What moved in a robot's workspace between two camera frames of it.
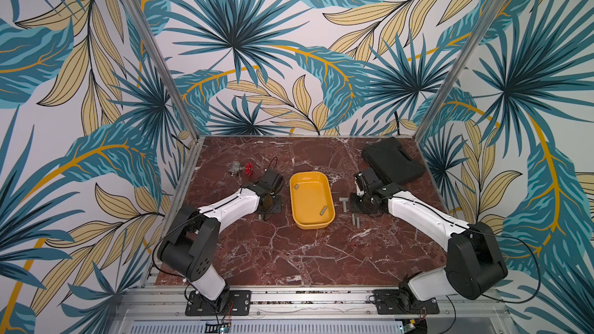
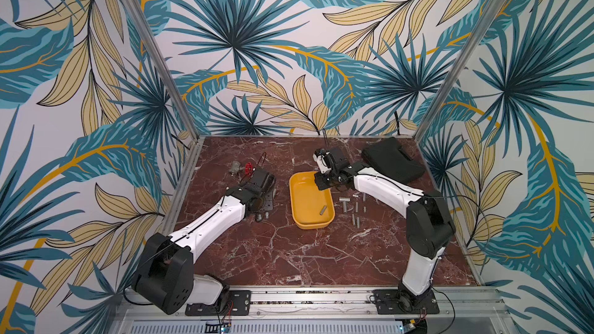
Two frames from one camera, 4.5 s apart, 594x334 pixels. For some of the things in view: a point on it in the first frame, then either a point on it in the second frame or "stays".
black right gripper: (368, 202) → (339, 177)
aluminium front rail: (472, 311) stays
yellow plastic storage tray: (312, 201) stays
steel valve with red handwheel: (234, 168) stays
